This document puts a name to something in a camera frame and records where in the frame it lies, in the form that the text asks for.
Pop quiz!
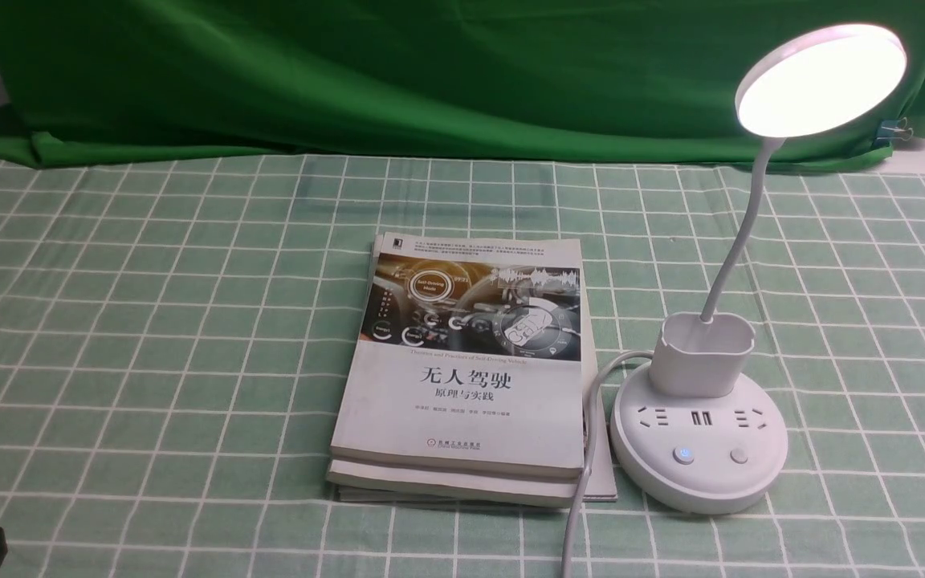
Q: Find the bottom textbook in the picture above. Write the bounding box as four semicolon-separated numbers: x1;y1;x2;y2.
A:
327;458;577;509

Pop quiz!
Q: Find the green backdrop cloth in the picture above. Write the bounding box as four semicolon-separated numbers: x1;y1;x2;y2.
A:
0;1;925;172

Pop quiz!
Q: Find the blue binder clip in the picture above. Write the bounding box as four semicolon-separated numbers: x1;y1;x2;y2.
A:
874;117;914;146

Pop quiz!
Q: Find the white desk lamp with sockets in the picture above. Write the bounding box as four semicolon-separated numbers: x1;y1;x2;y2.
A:
609;23;907;515

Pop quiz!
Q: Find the top self-driving textbook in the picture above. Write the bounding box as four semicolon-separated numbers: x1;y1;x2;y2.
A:
330;233;586;479

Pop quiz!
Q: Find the white lamp power cable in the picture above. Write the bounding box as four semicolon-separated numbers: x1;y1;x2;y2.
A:
560;349;656;578

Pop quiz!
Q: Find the green checkered tablecloth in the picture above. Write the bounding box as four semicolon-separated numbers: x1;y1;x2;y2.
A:
0;155;925;577

